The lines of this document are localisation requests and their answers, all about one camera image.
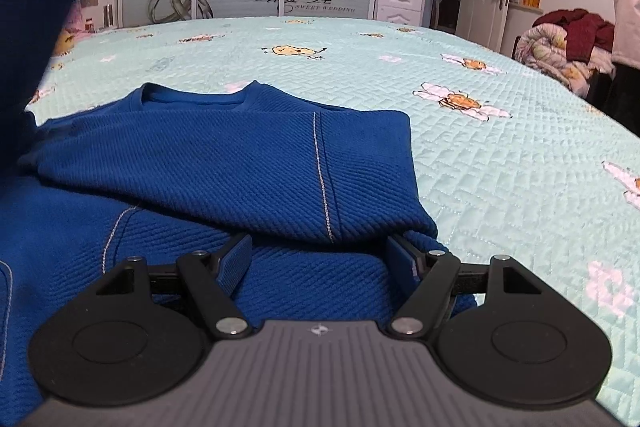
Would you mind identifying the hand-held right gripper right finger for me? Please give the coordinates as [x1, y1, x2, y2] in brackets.
[385, 235, 544, 341]

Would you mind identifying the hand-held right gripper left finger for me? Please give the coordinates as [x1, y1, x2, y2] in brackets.
[94, 233, 254, 341]

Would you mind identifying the blue knit sweater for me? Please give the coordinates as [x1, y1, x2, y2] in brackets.
[0, 0, 478, 427]

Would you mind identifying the light green bee print bedspread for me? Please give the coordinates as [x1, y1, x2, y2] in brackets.
[25, 17, 640, 423]

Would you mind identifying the dark chair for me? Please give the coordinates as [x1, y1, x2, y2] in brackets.
[432, 0, 463, 32]

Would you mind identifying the rolled floral quilt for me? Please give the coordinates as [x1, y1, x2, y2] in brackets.
[515, 24, 616, 95]

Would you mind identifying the white drawer cabinet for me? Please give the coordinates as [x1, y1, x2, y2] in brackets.
[375, 0, 428, 28]

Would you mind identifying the pink floral headboard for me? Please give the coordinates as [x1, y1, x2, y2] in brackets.
[62, 2, 86, 32]

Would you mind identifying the dark red garment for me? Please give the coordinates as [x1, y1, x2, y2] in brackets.
[532, 8, 616, 62]

